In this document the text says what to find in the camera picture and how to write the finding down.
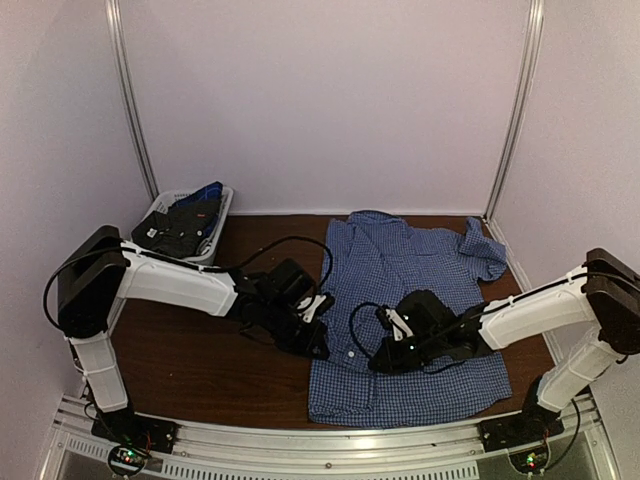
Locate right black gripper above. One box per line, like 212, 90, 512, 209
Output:
368, 332, 446, 376

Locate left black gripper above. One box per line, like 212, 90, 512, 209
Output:
261, 301, 329, 361

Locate blue plaid long sleeve shirt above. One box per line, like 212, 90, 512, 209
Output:
308, 211, 512, 429

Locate white plastic laundry basket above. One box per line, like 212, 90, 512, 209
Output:
131, 182, 234, 265

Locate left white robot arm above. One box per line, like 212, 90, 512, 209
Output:
44, 225, 335, 444

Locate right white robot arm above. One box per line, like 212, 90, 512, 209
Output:
368, 248, 639, 442

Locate black shirt in basket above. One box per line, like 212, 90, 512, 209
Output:
131, 200, 221, 259

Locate dark blue plaid shirt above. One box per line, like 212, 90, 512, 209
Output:
172, 181, 224, 208

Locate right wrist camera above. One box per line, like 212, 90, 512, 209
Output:
376, 306, 414, 342

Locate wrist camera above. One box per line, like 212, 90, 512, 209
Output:
376, 306, 414, 342
296, 293, 335, 323

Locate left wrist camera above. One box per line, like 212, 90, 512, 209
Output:
296, 293, 335, 323

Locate aluminium front rail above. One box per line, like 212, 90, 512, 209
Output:
35, 394, 620, 479

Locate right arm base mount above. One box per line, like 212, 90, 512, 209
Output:
478, 403, 565, 476

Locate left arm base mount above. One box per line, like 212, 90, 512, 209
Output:
84, 401, 178, 479

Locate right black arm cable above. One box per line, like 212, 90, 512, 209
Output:
348, 259, 601, 374

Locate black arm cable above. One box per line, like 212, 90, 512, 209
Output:
43, 235, 335, 331
348, 259, 601, 374

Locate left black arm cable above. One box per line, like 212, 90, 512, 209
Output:
43, 235, 335, 331

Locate left aluminium frame post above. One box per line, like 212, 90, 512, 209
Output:
104, 0, 160, 201

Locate aluminium frame post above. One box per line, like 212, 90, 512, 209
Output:
104, 0, 160, 201
483, 0, 545, 223

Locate right aluminium frame post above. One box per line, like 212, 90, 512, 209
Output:
483, 0, 545, 223

